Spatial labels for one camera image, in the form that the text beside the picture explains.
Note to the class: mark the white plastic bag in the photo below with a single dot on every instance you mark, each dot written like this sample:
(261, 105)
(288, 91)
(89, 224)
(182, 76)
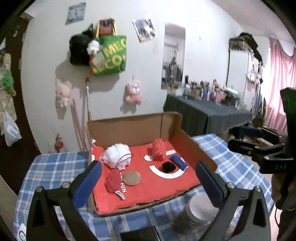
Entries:
(11, 131)

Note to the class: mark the red knitted pom ball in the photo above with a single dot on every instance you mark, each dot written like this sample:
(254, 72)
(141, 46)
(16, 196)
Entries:
(158, 149)

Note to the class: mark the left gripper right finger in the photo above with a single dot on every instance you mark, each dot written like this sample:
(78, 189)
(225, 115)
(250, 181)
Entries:
(253, 223)

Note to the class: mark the white timer device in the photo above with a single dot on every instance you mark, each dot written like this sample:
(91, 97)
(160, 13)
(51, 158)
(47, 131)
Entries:
(22, 233)

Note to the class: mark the pink plush rabbit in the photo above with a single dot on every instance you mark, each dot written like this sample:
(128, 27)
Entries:
(63, 92)

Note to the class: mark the blue wall poster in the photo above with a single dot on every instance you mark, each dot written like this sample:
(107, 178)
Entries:
(76, 13)

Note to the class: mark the mop handle stick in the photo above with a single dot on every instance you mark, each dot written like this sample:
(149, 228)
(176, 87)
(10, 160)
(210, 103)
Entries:
(87, 99)

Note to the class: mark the wall mirror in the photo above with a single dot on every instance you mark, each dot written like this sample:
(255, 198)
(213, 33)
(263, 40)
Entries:
(173, 56)

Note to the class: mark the white plush keychain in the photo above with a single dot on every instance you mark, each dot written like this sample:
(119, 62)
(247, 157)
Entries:
(93, 47)

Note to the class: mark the blue cloth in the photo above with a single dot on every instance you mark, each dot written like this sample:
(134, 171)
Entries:
(179, 162)

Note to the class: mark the dark covered side table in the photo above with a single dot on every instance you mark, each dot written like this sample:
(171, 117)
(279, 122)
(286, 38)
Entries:
(201, 117)

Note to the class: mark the white mesh bath pouf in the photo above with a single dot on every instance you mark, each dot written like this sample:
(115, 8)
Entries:
(117, 156)

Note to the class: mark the pink plush dog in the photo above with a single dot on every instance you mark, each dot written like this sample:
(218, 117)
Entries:
(133, 93)

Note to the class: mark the white wardrobe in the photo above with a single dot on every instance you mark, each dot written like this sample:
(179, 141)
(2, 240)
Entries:
(242, 76)

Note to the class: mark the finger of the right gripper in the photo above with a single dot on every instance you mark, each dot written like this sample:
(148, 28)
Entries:
(253, 150)
(268, 134)

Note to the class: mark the blue plaid tablecloth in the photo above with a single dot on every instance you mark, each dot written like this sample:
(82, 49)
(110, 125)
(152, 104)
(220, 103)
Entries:
(52, 170)

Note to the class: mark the black bag on wall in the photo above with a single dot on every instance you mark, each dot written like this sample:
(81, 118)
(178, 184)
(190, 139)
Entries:
(78, 47)

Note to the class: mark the photo poster on wall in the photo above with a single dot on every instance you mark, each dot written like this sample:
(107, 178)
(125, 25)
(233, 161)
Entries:
(144, 29)

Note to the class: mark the green tote bag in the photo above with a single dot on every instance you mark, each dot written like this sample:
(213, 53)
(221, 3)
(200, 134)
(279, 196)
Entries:
(112, 57)

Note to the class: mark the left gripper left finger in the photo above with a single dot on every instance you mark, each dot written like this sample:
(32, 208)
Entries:
(43, 222)

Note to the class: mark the pink curtain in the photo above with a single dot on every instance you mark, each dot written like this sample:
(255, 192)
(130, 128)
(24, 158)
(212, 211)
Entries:
(282, 66)

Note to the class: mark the green plush dinosaur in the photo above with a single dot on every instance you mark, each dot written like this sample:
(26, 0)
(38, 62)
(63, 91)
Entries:
(8, 83)

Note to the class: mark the colourful beauty cream tin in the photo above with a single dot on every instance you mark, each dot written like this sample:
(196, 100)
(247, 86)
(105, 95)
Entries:
(144, 234)

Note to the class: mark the round brown powder puff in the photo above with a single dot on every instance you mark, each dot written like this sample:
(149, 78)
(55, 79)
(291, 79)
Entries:
(131, 178)

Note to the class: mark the cardboard box red lining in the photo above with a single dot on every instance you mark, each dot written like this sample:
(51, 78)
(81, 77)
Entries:
(139, 132)

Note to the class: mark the black fluffy scrunchie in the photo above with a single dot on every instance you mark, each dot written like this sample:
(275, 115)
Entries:
(168, 167)

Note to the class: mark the red plush towel toy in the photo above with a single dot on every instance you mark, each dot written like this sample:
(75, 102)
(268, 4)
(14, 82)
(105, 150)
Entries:
(113, 182)

